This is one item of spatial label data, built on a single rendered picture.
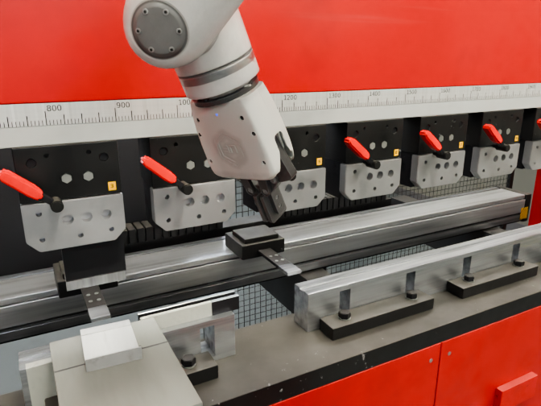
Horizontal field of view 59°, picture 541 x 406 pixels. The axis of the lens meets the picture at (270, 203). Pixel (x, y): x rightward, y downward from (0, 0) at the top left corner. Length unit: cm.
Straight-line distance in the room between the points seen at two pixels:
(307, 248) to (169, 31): 101
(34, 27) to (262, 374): 71
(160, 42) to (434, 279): 104
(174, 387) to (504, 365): 96
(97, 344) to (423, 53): 85
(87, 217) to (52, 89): 21
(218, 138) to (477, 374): 104
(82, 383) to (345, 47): 74
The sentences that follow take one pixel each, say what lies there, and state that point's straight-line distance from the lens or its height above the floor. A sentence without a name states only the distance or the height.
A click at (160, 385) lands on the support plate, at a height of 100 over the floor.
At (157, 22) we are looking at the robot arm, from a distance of 41.
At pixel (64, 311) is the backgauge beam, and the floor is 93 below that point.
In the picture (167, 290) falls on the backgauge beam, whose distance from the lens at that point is 121.
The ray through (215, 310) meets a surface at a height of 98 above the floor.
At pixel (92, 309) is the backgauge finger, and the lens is 100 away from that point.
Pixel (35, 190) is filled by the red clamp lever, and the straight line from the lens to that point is 77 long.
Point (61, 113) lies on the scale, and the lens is 79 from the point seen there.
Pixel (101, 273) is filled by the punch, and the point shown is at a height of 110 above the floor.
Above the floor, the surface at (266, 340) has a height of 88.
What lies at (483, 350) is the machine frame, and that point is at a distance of 138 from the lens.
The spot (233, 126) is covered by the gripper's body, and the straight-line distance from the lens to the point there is 52.
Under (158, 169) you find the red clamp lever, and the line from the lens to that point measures 79.
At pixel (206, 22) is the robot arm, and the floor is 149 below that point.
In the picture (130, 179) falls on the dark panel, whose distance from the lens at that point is 139.
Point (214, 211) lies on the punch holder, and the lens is 88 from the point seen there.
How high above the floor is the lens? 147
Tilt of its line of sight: 17 degrees down
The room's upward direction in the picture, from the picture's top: straight up
